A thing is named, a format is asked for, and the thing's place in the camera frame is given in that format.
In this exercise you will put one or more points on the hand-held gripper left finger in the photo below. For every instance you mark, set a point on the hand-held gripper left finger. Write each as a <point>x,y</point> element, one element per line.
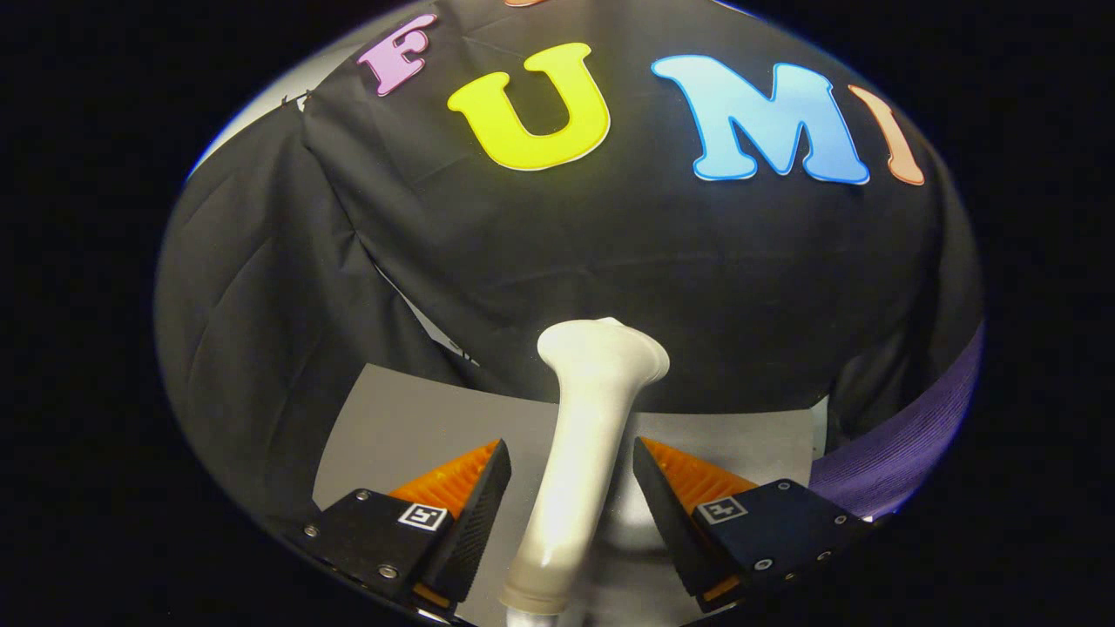
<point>479,522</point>

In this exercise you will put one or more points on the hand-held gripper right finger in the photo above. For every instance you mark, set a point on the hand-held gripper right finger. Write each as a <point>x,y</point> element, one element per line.
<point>666,514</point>

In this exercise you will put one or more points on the white garment steamer head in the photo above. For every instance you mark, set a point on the white garment steamer head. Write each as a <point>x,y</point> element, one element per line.
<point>575,453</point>

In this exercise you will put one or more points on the black backdrop cloth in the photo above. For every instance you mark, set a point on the black backdrop cloth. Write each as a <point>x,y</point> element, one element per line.
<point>610,261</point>

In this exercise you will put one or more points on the black quilted curtain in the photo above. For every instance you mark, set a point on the black quilted curtain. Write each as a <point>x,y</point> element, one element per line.
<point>923,348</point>
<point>261,305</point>

